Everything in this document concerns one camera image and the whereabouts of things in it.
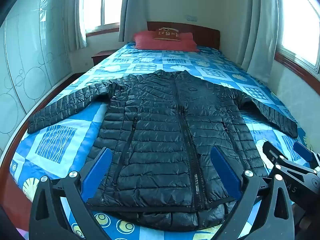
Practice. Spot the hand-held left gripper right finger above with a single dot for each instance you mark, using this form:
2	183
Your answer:
225	172

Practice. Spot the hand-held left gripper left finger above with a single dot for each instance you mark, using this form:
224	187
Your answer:
98	171

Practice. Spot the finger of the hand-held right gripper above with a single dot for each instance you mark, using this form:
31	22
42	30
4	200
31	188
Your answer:
273	153
303	152

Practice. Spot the black quilted puffer jacket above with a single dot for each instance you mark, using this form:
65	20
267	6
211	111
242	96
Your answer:
155	120

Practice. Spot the blue patterned bed sheet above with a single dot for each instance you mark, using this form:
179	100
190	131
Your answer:
62	140

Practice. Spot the wooden nightstand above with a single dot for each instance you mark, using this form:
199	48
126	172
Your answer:
100	56

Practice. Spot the grey curtain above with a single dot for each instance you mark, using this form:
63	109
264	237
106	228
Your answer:
132	7
260	25
77	17

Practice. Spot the white framed window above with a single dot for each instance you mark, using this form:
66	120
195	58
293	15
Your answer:
300	17
105	2

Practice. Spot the frosted glass sliding wardrobe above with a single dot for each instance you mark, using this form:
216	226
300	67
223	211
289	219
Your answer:
32	52

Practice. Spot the red pillow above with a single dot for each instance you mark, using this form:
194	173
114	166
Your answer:
150	43

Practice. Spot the wooden headboard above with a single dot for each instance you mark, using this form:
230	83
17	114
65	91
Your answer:
202	33

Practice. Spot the small brown printed cushion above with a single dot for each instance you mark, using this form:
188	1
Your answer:
167	34

